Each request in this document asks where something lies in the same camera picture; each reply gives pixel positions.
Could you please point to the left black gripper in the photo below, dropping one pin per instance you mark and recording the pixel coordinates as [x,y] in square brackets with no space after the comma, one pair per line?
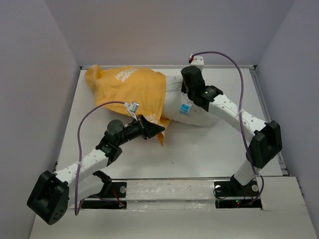
[152,130]

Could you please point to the yellow orange pillowcase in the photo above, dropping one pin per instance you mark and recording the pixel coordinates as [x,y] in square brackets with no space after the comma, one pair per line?
[130,84]

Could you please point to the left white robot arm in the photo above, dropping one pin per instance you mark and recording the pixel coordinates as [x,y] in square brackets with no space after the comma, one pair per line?
[54,192]

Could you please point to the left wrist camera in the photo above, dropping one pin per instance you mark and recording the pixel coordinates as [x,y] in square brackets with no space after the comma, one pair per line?
[132,108]

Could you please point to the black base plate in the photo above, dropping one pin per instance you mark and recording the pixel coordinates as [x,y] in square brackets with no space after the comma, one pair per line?
[111,196]
[227,197]

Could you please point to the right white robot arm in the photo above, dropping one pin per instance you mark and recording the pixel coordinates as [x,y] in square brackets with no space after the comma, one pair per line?
[262,139]

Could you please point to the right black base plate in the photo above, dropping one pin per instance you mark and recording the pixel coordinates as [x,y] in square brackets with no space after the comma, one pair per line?
[227,197]

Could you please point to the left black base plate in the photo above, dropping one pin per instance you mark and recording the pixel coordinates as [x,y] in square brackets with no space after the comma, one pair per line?
[111,196]

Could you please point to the blue white pillow label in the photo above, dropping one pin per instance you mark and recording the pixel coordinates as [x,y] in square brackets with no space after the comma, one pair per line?
[185,109]

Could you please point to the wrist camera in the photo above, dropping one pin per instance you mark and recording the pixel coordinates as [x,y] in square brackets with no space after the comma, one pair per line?
[132,108]
[197,61]

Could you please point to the white pillow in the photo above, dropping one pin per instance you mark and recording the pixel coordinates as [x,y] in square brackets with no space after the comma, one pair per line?
[174,97]

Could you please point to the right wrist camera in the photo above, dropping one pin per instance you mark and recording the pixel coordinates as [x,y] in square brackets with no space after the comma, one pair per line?
[197,61]

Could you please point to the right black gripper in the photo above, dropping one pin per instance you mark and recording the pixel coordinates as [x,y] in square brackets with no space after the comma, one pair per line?
[184,88]

